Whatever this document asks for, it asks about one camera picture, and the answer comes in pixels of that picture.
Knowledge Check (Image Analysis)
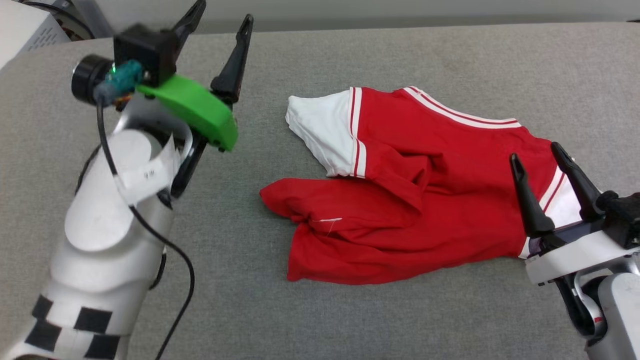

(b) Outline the white paper cable tag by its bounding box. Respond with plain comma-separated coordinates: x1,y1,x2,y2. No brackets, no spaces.
121,134,182,206

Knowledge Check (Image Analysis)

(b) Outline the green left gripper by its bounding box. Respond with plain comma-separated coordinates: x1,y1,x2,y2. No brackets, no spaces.
136,0,254,152

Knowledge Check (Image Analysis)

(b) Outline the red and white jersey shirt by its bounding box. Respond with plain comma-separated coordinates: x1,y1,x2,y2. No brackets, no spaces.
260,86,583,286

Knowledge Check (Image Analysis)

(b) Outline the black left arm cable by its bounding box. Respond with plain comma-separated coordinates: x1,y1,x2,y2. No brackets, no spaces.
95,92,197,360

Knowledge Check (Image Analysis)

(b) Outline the white metal equipment box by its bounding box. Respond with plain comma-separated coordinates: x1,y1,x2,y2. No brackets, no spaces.
0,0,71,68

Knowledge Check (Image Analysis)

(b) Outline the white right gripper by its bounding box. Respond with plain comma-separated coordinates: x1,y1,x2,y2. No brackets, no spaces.
509,142,640,286

